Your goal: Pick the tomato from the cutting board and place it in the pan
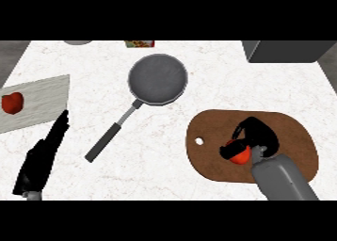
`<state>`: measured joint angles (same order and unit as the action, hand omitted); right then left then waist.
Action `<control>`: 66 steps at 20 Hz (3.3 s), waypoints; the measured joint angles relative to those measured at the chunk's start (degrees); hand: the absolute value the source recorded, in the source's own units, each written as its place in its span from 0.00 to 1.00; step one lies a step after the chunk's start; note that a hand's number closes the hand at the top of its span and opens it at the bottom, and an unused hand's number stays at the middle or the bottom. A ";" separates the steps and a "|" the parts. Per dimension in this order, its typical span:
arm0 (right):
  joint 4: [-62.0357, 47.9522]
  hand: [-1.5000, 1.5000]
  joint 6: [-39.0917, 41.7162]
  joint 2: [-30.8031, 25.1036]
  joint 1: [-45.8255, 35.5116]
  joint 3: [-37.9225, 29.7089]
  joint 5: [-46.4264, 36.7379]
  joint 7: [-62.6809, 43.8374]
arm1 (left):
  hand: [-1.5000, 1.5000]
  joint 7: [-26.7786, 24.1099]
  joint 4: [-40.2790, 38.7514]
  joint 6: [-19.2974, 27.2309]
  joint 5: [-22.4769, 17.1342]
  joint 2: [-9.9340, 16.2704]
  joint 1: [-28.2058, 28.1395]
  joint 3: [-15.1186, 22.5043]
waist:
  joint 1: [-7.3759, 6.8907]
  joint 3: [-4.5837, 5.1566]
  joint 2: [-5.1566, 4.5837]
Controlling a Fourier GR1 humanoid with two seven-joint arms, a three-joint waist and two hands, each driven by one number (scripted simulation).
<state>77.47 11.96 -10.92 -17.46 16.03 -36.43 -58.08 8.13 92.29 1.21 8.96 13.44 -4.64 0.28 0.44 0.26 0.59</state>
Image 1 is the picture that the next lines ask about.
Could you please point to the red tomato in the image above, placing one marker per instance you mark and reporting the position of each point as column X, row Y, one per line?
column 240, row 157

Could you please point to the red bell pepper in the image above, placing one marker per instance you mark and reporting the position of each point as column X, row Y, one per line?
column 12, row 103

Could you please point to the dark grey box appliance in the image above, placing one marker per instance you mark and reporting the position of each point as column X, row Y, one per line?
column 286, row 50

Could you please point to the grey frying pan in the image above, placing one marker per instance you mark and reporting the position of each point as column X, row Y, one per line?
column 156, row 78

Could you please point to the brown wooden cutting board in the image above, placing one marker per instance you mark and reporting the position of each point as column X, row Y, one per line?
column 212, row 157

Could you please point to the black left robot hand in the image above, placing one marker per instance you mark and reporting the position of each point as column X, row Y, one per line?
column 41, row 157

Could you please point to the grey round container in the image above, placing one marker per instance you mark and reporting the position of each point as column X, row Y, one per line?
column 77, row 42

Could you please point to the pale grey placemat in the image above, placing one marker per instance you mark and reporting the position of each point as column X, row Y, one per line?
column 35, row 103

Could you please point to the red and green packet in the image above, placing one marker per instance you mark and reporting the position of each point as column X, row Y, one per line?
column 139, row 43

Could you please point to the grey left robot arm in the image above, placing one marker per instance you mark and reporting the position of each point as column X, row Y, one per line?
column 32, row 196

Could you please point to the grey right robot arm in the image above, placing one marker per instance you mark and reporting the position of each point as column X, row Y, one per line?
column 279, row 179

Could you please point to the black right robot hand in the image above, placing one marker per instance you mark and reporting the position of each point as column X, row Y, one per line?
column 255, row 133

